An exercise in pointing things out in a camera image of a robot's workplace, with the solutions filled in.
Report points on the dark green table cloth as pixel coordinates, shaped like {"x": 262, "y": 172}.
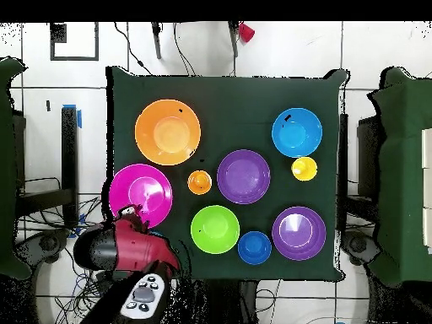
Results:
{"x": 236, "y": 101}

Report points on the grey tripod leg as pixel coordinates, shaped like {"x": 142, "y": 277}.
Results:
{"x": 233, "y": 37}
{"x": 156, "y": 40}

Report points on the light blue plastic bowl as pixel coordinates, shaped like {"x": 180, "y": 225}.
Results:
{"x": 297, "y": 135}

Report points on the yellow plastic cup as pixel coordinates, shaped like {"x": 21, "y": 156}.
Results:
{"x": 304, "y": 168}

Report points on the red plastic cup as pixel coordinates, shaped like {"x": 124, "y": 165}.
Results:
{"x": 246, "y": 32}

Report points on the blue tape strip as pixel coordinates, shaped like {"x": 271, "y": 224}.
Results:
{"x": 79, "y": 119}

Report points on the black square floor frame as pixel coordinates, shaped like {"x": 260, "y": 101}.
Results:
{"x": 58, "y": 33}

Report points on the green cloth side table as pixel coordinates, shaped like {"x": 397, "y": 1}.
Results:
{"x": 6, "y": 168}
{"x": 401, "y": 168}

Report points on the orange plastic cup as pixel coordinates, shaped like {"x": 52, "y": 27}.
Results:
{"x": 199, "y": 182}

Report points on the purple plastic bowl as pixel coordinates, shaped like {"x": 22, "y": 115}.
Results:
{"x": 243, "y": 177}
{"x": 298, "y": 236}

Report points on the green plastic bowl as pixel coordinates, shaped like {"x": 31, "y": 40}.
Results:
{"x": 215, "y": 229}

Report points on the small dark blue bowl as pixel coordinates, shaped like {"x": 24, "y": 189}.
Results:
{"x": 254, "y": 248}

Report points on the pink plastic bowl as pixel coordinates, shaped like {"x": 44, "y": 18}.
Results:
{"x": 145, "y": 182}

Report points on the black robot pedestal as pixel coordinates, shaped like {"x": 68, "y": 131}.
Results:
{"x": 219, "y": 303}

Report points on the orange plastic bowl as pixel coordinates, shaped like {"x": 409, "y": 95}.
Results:
{"x": 168, "y": 133}

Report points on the black table frame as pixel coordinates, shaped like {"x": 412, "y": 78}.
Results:
{"x": 70, "y": 152}

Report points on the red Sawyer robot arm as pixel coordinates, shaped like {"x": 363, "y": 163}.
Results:
{"x": 141, "y": 243}

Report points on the black office chair base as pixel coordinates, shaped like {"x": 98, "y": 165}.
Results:
{"x": 357, "y": 245}
{"x": 47, "y": 243}

